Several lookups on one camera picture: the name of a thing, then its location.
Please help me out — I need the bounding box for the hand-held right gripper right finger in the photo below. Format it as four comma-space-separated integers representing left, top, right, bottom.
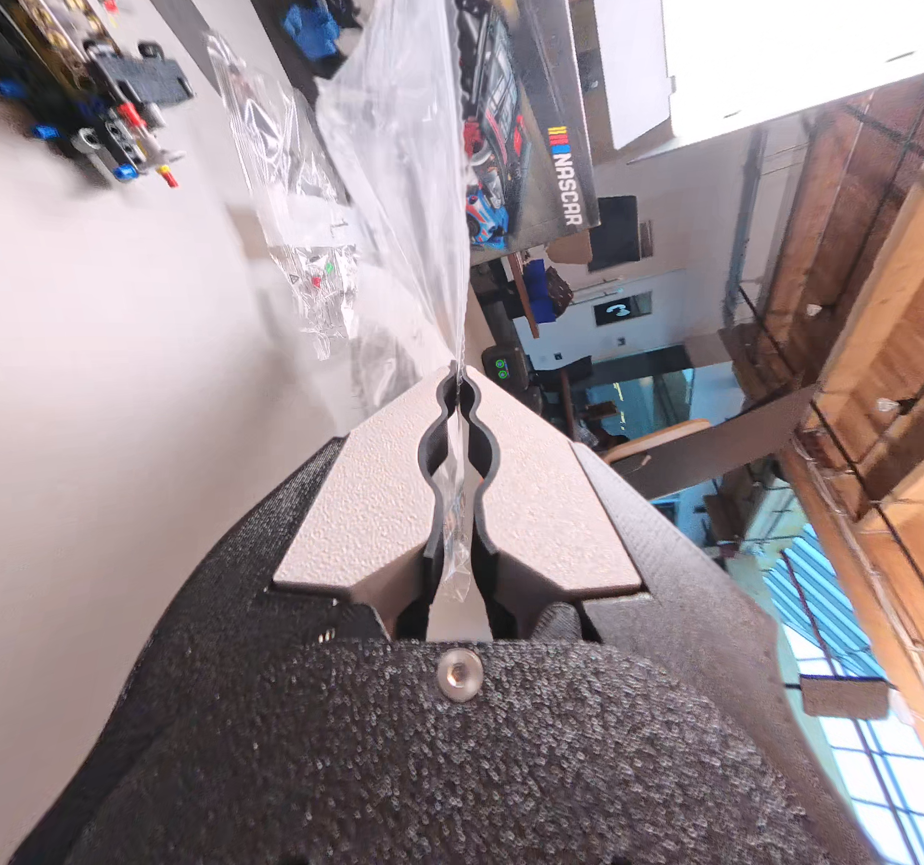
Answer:
468, 367, 642, 638

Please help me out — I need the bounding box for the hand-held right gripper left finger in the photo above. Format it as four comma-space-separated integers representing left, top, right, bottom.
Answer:
273, 367, 457, 638

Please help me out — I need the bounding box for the clear plastic bag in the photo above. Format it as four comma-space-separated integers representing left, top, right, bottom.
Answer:
315, 0, 481, 602

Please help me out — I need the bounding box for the lego set box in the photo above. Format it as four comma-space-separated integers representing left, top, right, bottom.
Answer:
278, 0, 924, 251

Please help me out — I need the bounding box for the lego car chassis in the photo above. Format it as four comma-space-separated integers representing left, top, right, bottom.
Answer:
0, 0, 196, 191

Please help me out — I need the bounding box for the dark device with green lights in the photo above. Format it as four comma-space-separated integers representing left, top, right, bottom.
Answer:
481, 345, 529, 393

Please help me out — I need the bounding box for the wooden stand with grey panel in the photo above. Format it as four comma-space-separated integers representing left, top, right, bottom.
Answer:
599, 382, 820, 501

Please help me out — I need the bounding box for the empty crumpled plastic bag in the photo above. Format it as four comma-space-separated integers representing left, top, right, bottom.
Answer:
205, 31, 362, 361

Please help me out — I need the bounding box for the hanging brown sign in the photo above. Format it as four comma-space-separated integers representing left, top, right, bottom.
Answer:
800, 674, 890, 720

